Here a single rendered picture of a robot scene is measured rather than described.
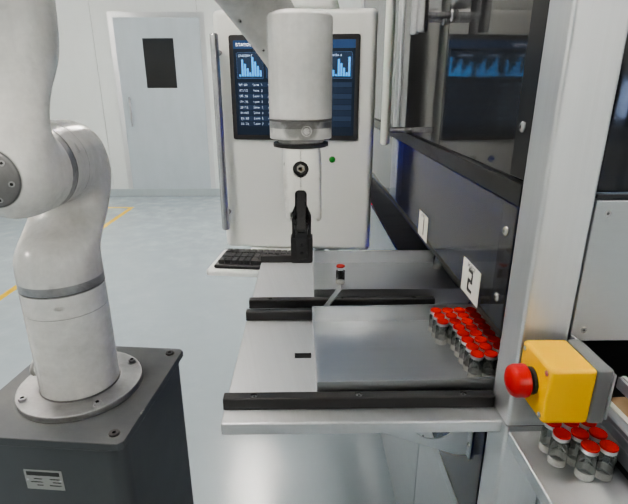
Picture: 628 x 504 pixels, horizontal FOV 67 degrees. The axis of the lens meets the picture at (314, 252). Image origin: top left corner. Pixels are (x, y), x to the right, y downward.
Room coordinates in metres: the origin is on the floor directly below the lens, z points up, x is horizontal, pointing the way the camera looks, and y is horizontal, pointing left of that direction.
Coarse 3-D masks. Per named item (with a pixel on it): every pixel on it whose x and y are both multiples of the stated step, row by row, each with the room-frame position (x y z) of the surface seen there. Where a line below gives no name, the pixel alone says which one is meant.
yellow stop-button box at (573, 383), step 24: (528, 360) 0.50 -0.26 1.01; (552, 360) 0.48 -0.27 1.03; (576, 360) 0.48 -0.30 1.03; (600, 360) 0.48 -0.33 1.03; (552, 384) 0.45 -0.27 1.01; (576, 384) 0.45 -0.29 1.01; (600, 384) 0.45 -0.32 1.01; (552, 408) 0.45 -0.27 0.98; (576, 408) 0.45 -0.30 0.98; (600, 408) 0.45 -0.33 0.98
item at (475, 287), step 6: (468, 264) 0.75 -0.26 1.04; (462, 270) 0.78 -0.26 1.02; (468, 270) 0.75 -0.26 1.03; (474, 270) 0.72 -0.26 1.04; (462, 276) 0.78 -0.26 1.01; (468, 276) 0.75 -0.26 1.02; (474, 276) 0.72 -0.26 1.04; (480, 276) 0.70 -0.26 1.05; (462, 282) 0.77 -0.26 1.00; (474, 282) 0.72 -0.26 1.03; (462, 288) 0.77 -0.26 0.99; (474, 288) 0.72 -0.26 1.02; (468, 294) 0.74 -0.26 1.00; (474, 294) 0.71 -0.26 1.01; (474, 300) 0.71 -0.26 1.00
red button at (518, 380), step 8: (512, 368) 0.49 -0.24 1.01; (520, 368) 0.48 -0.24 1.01; (528, 368) 0.48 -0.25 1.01; (504, 376) 0.50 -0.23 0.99; (512, 376) 0.48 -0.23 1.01; (520, 376) 0.48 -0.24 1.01; (528, 376) 0.48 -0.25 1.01; (512, 384) 0.48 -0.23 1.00; (520, 384) 0.47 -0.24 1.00; (528, 384) 0.47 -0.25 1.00; (512, 392) 0.48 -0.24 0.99; (520, 392) 0.47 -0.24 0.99; (528, 392) 0.47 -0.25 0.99
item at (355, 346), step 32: (320, 320) 0.86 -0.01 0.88; (352, 320) 0.86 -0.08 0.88; (384, 320) 0.86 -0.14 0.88; (416, 320) 0.86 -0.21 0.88; (320, 352) 0.74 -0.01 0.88; (352, 352) 0.74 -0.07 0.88; (384, 352) 0.74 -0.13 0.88; (416, 352) 0.74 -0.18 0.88; (448, 352) 0.74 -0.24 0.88; (320, 384) 0.60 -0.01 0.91; (352, 384) 0.60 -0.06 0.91; (384, 384) 0.61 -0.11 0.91; (416, 384) 0.61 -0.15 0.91; (448, 384) 0.61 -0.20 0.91; (480, 384) 0.61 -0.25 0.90
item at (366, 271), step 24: (336, 264) 1.19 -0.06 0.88; (360, 264) 1.19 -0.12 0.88; (384, 264) 1.19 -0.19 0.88; (408, 264) 1.19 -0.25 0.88; (432, 264) 1.19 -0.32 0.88; (336, 288) 1.03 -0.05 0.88; (360, 288) 0.95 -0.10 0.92; (384, 288) 0.95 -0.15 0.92; (408, 288) 0.95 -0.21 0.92; (432, 288) 0.95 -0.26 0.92; (456, 288) 0.95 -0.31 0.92
